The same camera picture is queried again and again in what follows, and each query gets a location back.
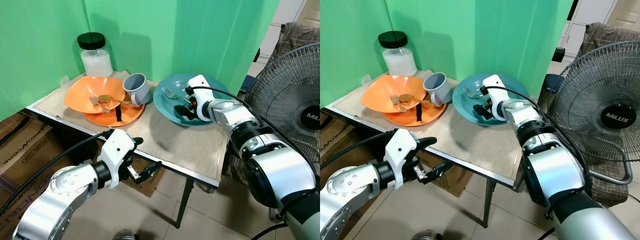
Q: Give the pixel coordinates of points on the glass jar with black lid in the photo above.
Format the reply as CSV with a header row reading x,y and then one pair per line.
x,y
96,62
398,61

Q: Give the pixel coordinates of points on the brown plaid covered chair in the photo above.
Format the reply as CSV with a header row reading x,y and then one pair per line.
x,y
600,35
300,35

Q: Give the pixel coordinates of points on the teal plastic plate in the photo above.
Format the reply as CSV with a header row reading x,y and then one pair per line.
x,y
165,107
462,106

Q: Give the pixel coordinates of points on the small white clip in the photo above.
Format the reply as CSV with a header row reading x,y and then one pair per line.
x,y
366,79
65,80

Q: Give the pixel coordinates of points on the grey plastic cup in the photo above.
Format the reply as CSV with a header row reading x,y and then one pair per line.
x,y
441,92
140,92

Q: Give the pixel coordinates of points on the black Milux standing fan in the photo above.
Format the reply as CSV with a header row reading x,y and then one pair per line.
x,y
618,119
311,117

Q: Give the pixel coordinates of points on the white cabinet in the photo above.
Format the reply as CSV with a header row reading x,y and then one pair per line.
x,y
287,10
595,10

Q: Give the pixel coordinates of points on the golden metal spoon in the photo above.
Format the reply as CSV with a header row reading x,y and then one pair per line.
x,y
406,97
105,97

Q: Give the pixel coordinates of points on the golden metal fork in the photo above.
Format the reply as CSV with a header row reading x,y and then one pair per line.
x,y
98,104
398,102

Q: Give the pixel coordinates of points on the grey metal table leg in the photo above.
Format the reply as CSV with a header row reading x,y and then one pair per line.
x,y
490,200
185,200

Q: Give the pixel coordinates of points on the black narrow strip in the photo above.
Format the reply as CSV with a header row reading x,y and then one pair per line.
x,y
419,114
119,115

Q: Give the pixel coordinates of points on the green backdrop cloth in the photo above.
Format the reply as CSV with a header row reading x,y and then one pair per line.
x,y
175,35
475,35

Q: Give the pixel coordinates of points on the silver metal fork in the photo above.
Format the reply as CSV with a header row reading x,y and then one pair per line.
x,y
170,92
470,92

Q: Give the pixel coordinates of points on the orange plastic bowl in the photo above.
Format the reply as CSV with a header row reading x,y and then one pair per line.
x,y
380,91
82,92

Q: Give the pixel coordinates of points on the grey robot foot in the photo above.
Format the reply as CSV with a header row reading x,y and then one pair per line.
x,y
426,235
124,235

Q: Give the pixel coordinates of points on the orange plastic plate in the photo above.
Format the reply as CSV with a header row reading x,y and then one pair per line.
x,y
132,116
434,115

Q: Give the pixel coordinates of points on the large printed cardboard box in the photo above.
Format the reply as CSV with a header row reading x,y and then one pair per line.
x,y
20,150
332,140

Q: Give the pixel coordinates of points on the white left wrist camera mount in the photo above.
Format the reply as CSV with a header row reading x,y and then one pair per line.
x,y
117,150
400,150

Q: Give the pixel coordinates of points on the dark blue seat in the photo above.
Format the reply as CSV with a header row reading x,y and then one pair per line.
x,y
551,82
246,83

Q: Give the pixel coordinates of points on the small brown cardboard box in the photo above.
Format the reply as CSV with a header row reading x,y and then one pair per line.
x,y
147,186
455,182

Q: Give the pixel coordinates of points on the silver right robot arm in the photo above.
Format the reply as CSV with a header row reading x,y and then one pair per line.
x,y
272,165
560,170

